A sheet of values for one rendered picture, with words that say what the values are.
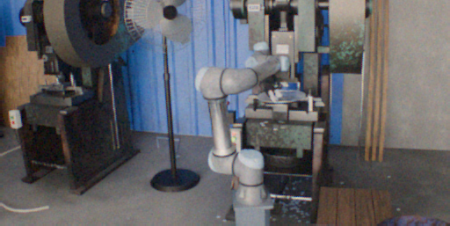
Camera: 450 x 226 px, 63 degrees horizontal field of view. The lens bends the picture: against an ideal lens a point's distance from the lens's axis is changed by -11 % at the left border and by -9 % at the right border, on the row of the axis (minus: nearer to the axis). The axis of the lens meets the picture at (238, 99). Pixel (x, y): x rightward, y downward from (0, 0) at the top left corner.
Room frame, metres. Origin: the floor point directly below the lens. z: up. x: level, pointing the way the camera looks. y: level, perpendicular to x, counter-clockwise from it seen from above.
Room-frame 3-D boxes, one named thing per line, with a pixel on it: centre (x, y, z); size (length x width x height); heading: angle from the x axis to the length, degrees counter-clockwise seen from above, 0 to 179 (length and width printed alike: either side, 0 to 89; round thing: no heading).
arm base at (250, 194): (1.74, -0.05, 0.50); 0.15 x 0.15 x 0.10
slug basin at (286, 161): (2.49, -0.30, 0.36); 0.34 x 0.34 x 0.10
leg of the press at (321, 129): (2.55, -0.59, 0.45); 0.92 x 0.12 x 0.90; 165
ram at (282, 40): (2.45, -0.28, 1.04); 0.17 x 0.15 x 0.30; 165
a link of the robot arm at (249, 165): (1.75, -0.05, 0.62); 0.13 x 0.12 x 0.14; 61
